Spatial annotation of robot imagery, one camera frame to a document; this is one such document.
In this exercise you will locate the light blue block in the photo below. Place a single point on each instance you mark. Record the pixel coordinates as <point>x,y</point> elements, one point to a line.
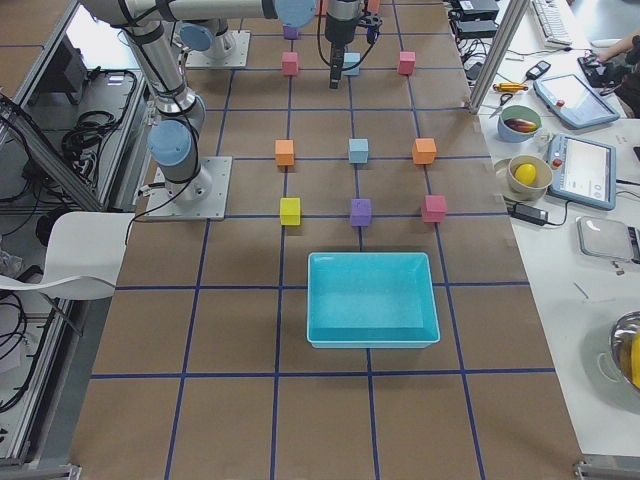
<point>358,150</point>
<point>351,63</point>

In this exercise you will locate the purple block far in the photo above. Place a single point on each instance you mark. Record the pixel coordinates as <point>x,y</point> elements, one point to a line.
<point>291,32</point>

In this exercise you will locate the pink block desk side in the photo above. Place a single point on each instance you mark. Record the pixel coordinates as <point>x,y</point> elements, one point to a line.
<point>406,63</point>

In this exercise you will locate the orange block desk side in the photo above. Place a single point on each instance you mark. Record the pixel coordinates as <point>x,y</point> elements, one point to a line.
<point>424,151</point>

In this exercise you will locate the purple foam block near tray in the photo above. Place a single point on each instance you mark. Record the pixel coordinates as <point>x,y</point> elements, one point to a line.
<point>360,212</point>

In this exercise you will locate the yellow foam block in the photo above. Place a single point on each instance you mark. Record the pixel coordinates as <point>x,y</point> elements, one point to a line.
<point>290,211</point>

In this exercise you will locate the scissors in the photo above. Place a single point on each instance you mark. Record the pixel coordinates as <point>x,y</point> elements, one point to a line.
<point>503,100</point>

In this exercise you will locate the pink block near turquoise tray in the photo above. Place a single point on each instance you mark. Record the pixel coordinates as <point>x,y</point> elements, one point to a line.
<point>434,208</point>

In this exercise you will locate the blue bowl with fruit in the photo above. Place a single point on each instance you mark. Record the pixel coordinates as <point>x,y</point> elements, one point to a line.
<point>518,123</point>

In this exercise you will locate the white keyboard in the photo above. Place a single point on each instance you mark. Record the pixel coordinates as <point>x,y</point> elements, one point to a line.
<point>550,24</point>

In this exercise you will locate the yellow lemon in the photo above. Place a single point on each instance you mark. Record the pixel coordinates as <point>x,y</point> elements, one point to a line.
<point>526,174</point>

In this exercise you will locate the beige bowl with lemon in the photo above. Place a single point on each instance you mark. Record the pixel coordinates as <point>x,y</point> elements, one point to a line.
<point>542,182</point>

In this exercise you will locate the teach pendant upper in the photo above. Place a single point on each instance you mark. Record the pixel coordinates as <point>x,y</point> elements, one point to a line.
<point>573,101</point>

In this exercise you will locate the teach pendant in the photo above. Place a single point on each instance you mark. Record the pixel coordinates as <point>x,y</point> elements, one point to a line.
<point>584,171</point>
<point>573,101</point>

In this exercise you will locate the black power adapter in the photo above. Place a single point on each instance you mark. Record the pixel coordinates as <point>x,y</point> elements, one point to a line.
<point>528,214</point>

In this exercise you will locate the turquoise plastic tray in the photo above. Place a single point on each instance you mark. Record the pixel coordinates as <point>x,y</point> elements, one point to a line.
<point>379,300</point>

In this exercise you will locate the teach pendant lower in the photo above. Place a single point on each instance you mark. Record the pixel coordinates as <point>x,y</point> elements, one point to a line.
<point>584,171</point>

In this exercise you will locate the white chair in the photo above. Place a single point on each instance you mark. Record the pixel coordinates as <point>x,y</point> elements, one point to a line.
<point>83,258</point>

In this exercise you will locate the grey digital scale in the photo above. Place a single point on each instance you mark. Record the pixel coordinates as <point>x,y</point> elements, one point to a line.
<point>610,239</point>

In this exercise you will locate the steel mixing bowl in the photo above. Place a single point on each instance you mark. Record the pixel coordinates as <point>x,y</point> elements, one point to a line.
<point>620,364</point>

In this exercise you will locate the yellow handled tool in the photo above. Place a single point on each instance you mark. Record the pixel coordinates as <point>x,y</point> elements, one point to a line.
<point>509,87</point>

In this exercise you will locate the aluminium frame post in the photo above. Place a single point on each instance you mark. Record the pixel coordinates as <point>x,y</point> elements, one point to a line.
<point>507,28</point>

